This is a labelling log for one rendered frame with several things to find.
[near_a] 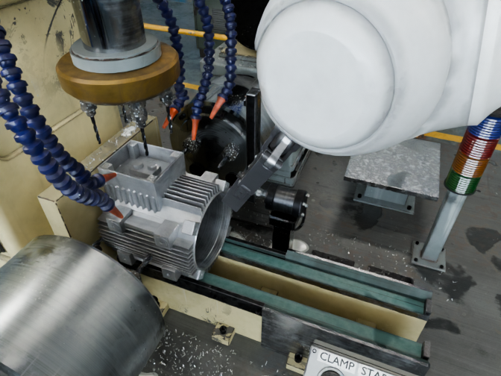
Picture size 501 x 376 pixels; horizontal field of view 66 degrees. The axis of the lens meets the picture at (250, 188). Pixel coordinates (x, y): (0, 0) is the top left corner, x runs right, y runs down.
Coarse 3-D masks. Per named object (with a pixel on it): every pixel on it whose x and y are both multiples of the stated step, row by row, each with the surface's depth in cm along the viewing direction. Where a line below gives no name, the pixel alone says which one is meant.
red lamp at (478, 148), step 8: (464, 136) 76; (472, 136) 73; (464, 144) 75; (472, 144) 74; (480, 144) 73; (488, 144) 72; (496, 144) 73; (464, 152) 76; (472, 152) 74; (480, 152) 74; (488, 152) 74
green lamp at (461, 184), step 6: (450, 168) 81; (450, 174) 81; (456, 174) 79; (450, 180) 81; (456, 180) 79; (462, 180) 78; (468, 180) 78; (474, 180) 78; (450, 186) 81; (456, 186) 80; (462, 186) 79; (468, 186) 79; (474, 186) 79; (462, 192) 80; (468, 192) 80
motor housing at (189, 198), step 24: (168, 192) 70; (192, 192) 69; (216, 192) 71; (144, 216) 70; (168, 216) 69; (192, 216) 68; (216, 216) 82; (120, 240) 72; (144, 240) 70; (192, 240) 67; (216, 240) 81; (168, 264) 70; (192, 264) 69
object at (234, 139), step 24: (216, 96) 86; (240, 96) 87; (216, 120) 85; (240, 120) 83; (264, 120) 88; (192, 144) 88; (216, 144) 89; (240, 144) 86; (192, 168) 96; (216, 168) 93; (240, 168) 90
